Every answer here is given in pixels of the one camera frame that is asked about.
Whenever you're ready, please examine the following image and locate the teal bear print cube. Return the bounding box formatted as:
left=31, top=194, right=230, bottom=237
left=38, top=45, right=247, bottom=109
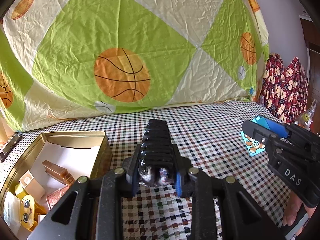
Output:
left=240, top=115, right=269, bottom=157

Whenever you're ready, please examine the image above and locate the black hair claw clip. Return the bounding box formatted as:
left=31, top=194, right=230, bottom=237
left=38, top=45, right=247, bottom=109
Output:
left=138, top=119, right=176, bottom=187

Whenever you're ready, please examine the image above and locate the brown rectangular seal stone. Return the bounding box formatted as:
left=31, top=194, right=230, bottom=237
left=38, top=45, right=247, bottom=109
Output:
left=42, top=160, right=75, bottom=187

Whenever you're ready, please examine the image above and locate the brown embossed chocolate plaque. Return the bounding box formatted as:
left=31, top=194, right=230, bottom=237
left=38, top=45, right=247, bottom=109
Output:
left=46, top=186, right=69, bottom=210

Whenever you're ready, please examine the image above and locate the yellow cartoon face toy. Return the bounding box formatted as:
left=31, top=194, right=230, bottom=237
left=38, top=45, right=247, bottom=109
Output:
left=20, top=195, right=47, bottom=231

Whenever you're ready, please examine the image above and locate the white moon print cube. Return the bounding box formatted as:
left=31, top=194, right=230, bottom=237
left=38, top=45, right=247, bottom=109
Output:
left=19, top=170, right=46, bottom=202

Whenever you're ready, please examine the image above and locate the yellow cube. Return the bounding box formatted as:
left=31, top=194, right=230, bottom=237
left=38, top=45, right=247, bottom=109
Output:
left=15, top=183, right=27, bottom=200

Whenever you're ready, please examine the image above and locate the person's right hand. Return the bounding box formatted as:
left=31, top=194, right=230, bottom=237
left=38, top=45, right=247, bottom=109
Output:
left=283, top=191, right=303, bottom=226

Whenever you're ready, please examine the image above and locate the plastic bag with yellow toy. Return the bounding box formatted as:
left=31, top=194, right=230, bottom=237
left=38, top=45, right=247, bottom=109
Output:
left=294, top=99, right=317, bottom=131

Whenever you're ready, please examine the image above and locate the red floral cloth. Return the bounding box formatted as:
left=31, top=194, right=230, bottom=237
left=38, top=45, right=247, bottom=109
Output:
left=260, top=53, right=309, bottom=124

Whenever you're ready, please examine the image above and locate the gold metal tin box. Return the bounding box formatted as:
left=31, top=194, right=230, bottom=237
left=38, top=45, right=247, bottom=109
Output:
left=1, top=131, right=112, bottom=239

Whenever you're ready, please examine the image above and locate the black smartphone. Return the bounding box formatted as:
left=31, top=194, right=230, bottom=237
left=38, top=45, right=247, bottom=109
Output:
left=0, top=134, right=22, bottom=163

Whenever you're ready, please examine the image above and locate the basketball print bedsheet backdrop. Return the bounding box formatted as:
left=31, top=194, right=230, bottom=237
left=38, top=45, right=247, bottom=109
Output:
left=1, top=0, right=269, bottom=131

